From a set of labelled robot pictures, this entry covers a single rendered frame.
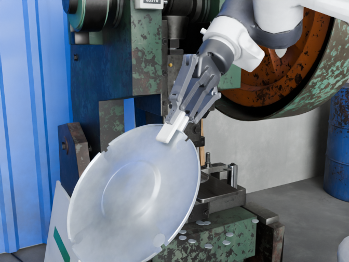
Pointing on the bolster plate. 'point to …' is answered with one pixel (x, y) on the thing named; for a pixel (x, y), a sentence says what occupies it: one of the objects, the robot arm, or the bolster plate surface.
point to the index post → (232, 180)
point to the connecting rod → (176, 21)
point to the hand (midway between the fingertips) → (172, 128)
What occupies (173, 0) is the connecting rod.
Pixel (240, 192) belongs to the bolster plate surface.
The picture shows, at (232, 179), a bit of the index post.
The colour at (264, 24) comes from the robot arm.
